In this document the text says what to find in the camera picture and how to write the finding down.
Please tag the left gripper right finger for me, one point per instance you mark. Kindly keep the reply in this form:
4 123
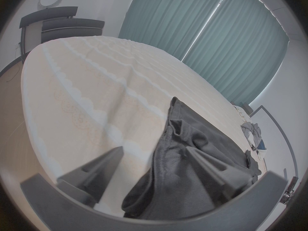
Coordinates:
216 172

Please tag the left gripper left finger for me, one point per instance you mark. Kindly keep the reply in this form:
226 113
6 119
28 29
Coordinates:
101 169

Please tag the black polo shirt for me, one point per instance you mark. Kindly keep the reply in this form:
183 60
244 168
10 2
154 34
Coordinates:
173 157

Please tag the pile of clothes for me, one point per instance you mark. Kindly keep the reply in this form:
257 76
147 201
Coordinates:
252 133

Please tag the bed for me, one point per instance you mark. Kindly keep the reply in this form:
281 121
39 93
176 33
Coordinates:
96 85

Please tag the white printed pillow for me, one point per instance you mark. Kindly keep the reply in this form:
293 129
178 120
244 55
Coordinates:
243 115

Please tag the grey bedside table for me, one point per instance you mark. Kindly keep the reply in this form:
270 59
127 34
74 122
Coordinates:
246 106

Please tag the blue-green curtain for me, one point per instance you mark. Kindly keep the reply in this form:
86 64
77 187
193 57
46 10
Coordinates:
240 47
163 20

